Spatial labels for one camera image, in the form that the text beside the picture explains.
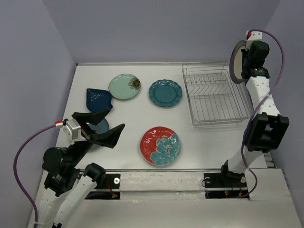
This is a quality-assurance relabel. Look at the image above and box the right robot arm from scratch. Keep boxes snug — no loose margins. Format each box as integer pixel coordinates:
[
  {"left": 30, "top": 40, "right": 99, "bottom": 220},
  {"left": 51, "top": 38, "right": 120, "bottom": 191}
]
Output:
[{"left": 218, "top": 40, "right": 289, "bottom": 186}]

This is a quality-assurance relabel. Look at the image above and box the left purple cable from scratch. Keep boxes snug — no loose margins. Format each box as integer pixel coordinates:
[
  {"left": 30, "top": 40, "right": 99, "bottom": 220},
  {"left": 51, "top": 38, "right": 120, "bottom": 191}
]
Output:
[{"left": 13, "top": 120, "right": 67, "bottom": 225}]

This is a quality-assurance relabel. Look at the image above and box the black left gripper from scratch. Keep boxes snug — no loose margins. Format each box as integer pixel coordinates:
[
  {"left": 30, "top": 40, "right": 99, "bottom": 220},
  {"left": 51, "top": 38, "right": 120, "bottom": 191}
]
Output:
[{"left": 70, "top": 107, "right": 127, "bottom": 165}]

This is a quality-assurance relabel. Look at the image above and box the metal wire dish rack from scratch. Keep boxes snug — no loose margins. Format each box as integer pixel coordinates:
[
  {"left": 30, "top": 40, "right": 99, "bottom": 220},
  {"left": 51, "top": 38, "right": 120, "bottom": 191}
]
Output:
[{"left": 182, "top": 61, "right": 252, "bottom": 127}]

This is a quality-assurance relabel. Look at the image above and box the light green flower plate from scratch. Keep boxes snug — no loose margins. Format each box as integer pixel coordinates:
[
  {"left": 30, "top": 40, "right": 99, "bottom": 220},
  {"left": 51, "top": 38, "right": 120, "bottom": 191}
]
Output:
[{"left": 108, "top": 74, "right": 141, "bottom": 100}]

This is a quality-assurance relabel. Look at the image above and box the cream plate with metallic rim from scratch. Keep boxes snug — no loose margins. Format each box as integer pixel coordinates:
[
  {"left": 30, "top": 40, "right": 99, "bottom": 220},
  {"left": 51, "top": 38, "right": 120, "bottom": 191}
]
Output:
[{"left": 229, "top": 40, "right": 247, "bottom": 84}]

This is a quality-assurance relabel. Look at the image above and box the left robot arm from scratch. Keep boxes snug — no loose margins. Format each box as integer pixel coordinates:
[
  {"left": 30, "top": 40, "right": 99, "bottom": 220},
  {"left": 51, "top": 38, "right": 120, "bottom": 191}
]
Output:
[{"left": 33, "top": 109, "right": 125, "bottom": 228}]

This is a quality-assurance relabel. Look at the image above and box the navy blue leaf-shaped dish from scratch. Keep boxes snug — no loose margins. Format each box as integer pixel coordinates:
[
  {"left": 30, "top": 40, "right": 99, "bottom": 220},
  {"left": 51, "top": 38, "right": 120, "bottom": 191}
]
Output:
[{"left": 86, "top": 88, "right": 113, "bottom": 112}]

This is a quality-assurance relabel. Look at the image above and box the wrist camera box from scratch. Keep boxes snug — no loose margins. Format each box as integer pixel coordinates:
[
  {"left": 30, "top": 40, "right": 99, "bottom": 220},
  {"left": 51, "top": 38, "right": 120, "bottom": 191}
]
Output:
[
  {"left": 63, "top": 119, "right": 85, "bottom": 142},
  {"left": 245, "top": 31, "right": 262, "bottom": 50}
]

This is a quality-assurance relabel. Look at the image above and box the small dark teal round plate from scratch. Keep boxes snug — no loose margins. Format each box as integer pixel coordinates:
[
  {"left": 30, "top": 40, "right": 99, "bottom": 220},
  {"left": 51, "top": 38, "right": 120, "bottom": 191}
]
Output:
[{"left": 85, "top": 118, "right": 110, "bottom": 151}]

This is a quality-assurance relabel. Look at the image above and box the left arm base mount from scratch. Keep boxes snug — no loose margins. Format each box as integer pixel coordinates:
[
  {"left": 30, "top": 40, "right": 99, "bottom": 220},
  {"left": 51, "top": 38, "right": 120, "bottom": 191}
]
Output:
[{"left": 86, "top": 172, "right": 121, "bottom": 200}]

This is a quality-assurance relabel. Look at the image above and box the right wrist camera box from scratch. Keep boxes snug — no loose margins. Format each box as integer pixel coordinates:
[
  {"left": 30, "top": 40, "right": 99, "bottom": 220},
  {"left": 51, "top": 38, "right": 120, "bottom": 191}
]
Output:
[{"left": 245, "top": 31, "right": 262, "bottom": 50}]

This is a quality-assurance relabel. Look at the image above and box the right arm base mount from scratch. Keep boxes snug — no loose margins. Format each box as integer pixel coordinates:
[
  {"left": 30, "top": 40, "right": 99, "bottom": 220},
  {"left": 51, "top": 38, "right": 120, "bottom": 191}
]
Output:
[{"left": 201, "top": 172, "right": 248, "bottom": 200}]

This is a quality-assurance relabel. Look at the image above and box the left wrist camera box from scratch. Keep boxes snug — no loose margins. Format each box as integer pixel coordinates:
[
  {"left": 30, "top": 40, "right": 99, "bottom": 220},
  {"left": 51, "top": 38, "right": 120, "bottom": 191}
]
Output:
[{"left": 63, "top": 119, "right": 85, "bottom": 142}]

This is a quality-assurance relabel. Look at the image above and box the teal scalloped plate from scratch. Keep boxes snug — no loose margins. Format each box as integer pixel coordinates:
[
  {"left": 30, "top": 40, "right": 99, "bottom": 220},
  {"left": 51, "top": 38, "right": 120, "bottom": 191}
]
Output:
[{"left": 148, "top": 79, "right": 182, "bottom": 108}]

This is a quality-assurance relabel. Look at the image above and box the red plate with teal flower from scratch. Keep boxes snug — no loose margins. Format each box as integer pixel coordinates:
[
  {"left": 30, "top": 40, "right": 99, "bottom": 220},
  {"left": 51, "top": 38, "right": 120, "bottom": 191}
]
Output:
[{"left": 140, "top": 126, "right": 181, "bottom": 167}]

